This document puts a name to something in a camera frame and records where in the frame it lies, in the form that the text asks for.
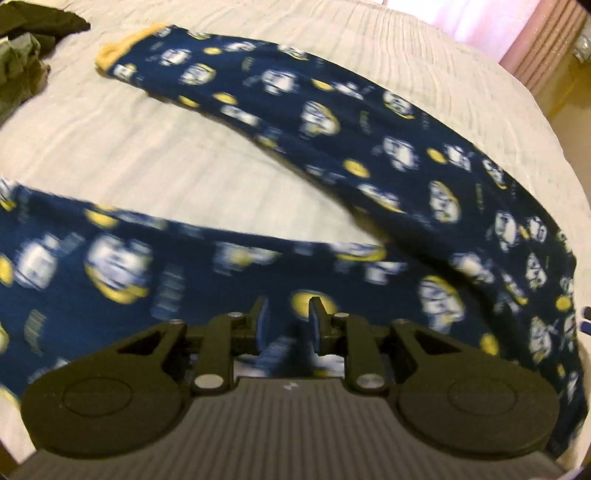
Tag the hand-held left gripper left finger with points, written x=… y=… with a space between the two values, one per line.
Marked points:
x=261 y=323

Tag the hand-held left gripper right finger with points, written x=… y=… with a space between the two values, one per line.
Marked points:
x=315 y=323

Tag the navy printed pajama pants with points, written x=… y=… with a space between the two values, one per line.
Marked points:
x=415 y=194

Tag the beige striped bed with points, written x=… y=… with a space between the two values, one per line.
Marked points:
x=152 y=152

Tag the white sheer curtain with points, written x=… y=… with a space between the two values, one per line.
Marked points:
x=457 y=21

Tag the olive green garment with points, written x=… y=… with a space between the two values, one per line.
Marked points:
x=18 y=69

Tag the pink curtain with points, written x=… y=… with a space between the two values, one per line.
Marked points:
x=549 y=41

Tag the dark green garment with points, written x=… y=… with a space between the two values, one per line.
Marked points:
x=41 y=21

